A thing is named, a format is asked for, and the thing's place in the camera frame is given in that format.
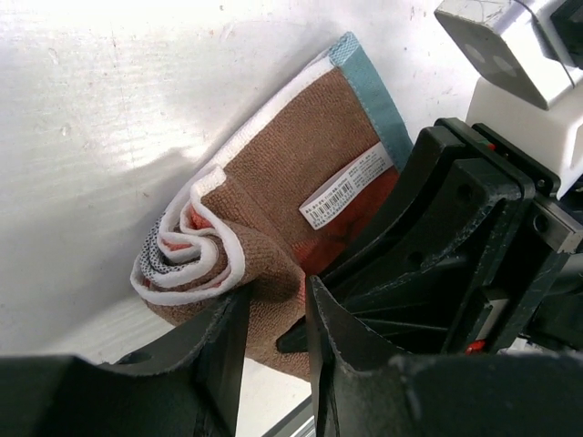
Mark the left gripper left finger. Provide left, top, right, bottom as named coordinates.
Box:
left=1, top=290, right=250, bottom=436

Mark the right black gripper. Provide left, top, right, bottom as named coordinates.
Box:
left=305, top=118, right=582, bottom=354

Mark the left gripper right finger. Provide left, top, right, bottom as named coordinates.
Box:
left=306, top=277, right=582, bottom=436

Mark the orange brown patterned towel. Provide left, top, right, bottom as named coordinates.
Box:
left=130, top=33, right=413, bottom=379

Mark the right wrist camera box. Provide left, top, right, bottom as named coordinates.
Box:
left=435, top=1, right=582, bottom=198

